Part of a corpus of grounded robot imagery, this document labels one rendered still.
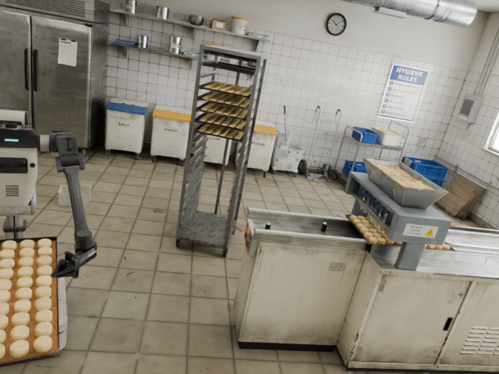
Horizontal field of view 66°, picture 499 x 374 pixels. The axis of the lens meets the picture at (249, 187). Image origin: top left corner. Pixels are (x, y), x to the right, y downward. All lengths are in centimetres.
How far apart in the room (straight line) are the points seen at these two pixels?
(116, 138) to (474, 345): 483
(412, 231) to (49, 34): 470
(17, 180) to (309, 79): 496
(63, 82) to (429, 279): 471
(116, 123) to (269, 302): 394
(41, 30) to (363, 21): 448
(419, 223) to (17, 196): 218
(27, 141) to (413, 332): 254
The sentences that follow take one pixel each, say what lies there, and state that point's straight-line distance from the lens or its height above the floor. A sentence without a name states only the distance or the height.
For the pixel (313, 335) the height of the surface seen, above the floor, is 17.
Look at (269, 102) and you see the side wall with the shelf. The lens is 637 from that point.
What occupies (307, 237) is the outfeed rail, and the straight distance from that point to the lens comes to 235.
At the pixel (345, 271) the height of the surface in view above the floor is 68.
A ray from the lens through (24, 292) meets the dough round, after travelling 156.
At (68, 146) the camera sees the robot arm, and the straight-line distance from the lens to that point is 184.
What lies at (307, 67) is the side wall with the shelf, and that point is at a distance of 642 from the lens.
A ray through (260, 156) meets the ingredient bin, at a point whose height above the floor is 34.
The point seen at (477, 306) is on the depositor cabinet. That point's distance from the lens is 294.
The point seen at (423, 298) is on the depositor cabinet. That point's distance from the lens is 268.
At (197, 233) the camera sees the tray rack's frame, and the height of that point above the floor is 15.
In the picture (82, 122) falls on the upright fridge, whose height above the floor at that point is 53.
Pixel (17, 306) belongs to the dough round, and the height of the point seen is 97.
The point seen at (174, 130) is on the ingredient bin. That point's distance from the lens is 571.
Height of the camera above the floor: 190
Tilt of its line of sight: 20 degrees down
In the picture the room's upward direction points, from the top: 11 degrees clockwise
